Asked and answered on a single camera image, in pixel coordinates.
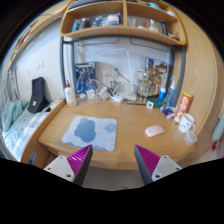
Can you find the teal blanket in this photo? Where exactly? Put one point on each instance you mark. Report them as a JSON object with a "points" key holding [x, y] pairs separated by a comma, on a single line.
{"points": [[12, 113]]}

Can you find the blue tissue pack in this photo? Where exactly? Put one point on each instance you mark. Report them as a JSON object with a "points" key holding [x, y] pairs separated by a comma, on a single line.
{"points": [[168, 111]]}

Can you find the blue cloud print mouse pad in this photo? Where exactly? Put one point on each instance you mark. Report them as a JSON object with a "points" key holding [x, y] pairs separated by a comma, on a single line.
{"points": [[88, 131]]}

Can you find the white power adapter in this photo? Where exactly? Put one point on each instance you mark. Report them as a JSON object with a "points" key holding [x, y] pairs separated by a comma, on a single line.
{"points": [[117, 98]]}

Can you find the wooden wall shelf unit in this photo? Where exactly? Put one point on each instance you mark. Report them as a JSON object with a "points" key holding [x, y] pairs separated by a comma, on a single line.
{"points": [[123, 30]]}

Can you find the black pen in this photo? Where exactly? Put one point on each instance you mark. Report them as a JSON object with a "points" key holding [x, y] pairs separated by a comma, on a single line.
{"points": [[136, 103]]}

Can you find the clear plastic cup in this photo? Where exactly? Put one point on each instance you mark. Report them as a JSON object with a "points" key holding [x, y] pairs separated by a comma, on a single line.
{"points": [[191, 138]]}

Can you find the teal round dish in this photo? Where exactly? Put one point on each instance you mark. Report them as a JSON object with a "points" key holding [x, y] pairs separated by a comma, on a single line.
{"points": [[156, 102]]}

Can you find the white tube with blue cap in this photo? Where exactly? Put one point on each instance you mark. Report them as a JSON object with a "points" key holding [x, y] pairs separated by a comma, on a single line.
{"points": [[162, 95]]}

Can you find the white bottle with red cap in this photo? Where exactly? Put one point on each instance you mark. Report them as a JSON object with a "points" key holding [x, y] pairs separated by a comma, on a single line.
{"points": [[70, 96]]}

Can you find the black bag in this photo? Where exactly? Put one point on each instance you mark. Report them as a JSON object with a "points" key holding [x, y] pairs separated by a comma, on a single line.
{"points": [[37, 95]]}

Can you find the white desk lamp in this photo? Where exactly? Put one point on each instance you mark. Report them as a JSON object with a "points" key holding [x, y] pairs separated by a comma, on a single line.
{"points": [[128, 66]]}

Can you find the pink computer mouse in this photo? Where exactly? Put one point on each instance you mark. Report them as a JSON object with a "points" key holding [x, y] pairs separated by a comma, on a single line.
{"points": [[154, 131]]}

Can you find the small white desk clock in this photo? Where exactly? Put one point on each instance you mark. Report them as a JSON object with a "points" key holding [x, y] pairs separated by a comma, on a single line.
{"points": [[150, 104]]}

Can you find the grey metal desk frame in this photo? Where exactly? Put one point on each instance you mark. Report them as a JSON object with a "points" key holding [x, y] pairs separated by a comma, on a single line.
{"points": [[62, 66]]}

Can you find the blue robot model box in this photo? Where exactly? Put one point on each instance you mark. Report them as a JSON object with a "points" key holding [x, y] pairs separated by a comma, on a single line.
{"points": [[85, 78]]}

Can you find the brown tree figurine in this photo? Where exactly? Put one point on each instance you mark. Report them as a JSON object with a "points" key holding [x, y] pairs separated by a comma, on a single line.
{"points": [[144, 88]]}

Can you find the red chips can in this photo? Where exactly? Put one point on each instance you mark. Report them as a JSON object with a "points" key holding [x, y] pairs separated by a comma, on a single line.
{"points": [[184, 105]]}

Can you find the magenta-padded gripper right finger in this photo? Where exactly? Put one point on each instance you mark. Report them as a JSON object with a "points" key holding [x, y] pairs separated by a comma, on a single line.
{"points": [[165, 165]]}

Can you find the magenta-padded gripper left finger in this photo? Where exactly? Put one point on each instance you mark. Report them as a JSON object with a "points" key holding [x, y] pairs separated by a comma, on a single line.
{"points": [[60, 165]]}

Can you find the white face print mug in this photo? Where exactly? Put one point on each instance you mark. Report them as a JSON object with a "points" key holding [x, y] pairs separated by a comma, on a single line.
{"points": [[186, 123]]}

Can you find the colourful poster box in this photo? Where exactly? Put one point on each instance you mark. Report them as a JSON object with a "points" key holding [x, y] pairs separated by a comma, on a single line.
{"points": [[159, 75]]}

